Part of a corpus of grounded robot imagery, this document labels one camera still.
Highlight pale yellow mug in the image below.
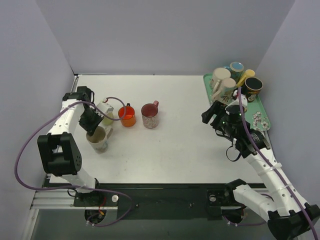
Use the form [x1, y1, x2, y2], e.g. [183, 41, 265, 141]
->
[102, 111, 114, 126]

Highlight cream floral mug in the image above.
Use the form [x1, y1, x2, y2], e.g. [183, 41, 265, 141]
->
[86, 125, 114, 154]

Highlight beige floral mug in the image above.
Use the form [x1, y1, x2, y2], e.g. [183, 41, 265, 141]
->
[211, 77, 236, 104]

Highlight orange mug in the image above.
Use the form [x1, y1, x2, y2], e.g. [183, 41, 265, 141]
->
[118, 103, 136, 128]

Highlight black mug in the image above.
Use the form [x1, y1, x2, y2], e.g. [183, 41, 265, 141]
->
[241, 77, 263, 103]

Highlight pink patterned mug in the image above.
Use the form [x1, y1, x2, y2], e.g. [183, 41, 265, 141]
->
[141, 100, 159, 129]

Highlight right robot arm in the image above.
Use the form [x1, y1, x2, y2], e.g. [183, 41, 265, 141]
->
[201, 101, 320, 240]

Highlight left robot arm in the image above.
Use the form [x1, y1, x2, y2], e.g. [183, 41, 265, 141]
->
[37, 86, 103, 206]

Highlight blue teal mug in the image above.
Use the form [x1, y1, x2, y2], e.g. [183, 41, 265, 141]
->
[223, 61, 244, 82]

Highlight green serving tray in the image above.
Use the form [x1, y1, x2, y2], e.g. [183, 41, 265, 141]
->
[203, 73, 271, 132]

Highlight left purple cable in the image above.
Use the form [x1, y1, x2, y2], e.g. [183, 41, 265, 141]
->
[14, 96, 133, 228]

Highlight purple cable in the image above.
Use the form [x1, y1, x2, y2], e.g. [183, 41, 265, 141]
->
[14, 96, 133, 228]
[223, 86, 316, 240]

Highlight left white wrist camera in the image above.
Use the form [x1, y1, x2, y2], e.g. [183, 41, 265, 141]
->
[97, 101, 114, 118]

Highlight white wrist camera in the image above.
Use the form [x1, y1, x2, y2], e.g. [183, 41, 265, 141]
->
[230, 95, 248, 112]
[97, 101, 114, 118]

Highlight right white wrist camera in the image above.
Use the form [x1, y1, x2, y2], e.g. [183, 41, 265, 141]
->
[230, 95, 248, 112]

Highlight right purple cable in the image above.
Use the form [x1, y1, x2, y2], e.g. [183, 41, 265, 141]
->
[223, 86, 316, 240]

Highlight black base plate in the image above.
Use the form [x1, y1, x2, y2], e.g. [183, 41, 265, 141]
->
[72, 182, 253, 221]

